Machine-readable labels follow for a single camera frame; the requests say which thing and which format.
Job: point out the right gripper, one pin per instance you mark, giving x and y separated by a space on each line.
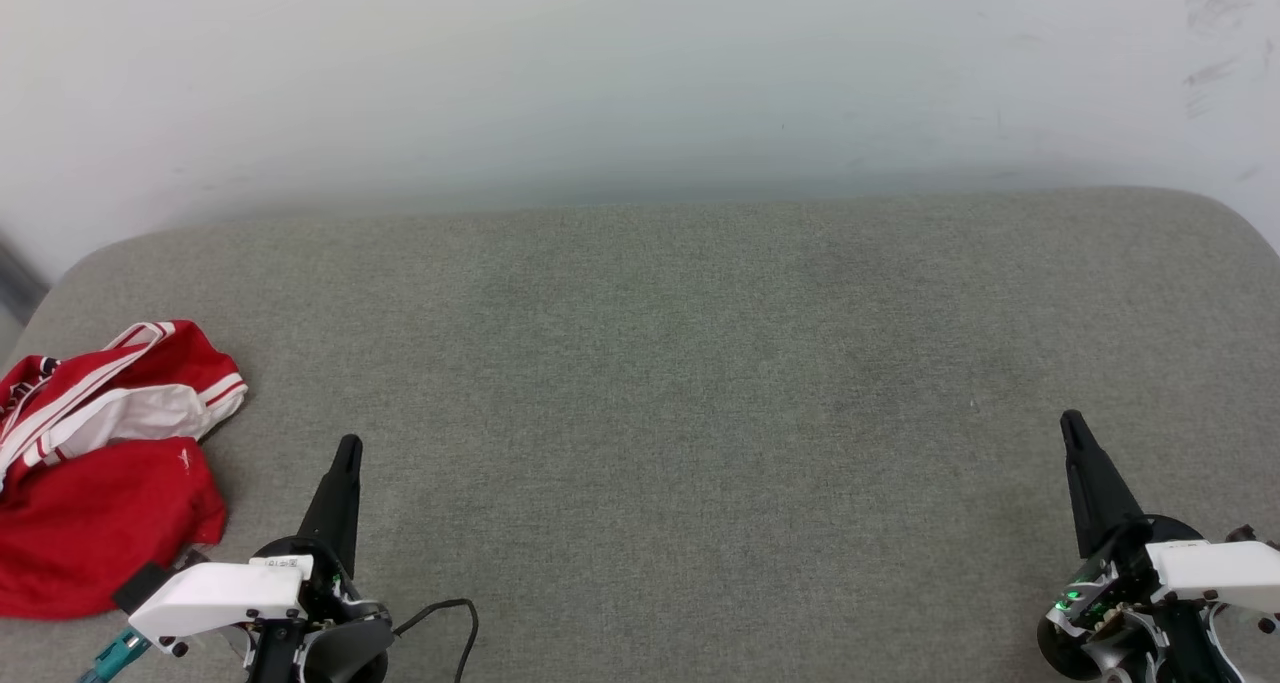
1110 603

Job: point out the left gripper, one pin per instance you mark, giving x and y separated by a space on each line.
325 588

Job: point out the red Bulls jersey white sleeves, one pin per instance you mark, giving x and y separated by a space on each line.
100 523

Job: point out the grey fabric sofa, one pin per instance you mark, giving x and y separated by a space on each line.
640 413

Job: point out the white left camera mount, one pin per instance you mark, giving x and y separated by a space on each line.
220 593

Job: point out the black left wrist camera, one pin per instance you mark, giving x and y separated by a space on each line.
145 585

